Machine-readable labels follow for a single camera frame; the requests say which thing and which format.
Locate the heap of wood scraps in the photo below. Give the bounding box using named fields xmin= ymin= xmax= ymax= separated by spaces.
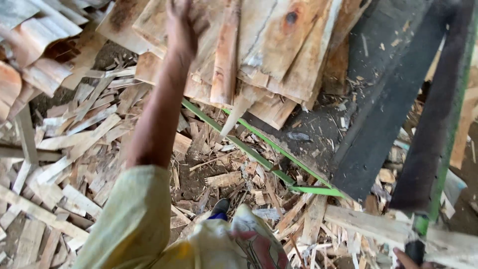
xmin=0 ymin=56 xmax=478 ymax=269

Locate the black shoe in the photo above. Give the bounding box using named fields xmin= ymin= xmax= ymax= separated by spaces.
xmin=211 ymin=198 xmax=231 ymax=218

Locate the person's right hand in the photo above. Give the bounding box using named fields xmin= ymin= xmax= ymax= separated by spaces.
xmin=392 ymin=247 xmax=438 ymax=269

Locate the person's left hand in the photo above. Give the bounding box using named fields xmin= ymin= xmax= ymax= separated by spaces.
xmin=166 ymin=0 xmax=210 ymax=58

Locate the pile of reddish wood offcuts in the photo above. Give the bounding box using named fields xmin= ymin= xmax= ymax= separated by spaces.
xmin=0 ymin=0 xmax=113 ymax=124

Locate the yellow printed shirt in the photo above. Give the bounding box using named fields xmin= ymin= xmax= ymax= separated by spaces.
xmin=72 ymin=165 xmax=293 ymax=269

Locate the long pale wooden plank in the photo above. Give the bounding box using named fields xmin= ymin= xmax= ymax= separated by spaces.
xmin=323 ymin=204 xmax=478 ymax=268

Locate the stack of pale wood slabs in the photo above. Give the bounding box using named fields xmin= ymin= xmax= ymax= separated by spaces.
xmin=95 ymin=0 xmax=373 ymax=137

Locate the green metal machine frame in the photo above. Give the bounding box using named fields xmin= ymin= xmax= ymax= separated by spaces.
xmin=182 ymin=0 xmax=462 ymax=202

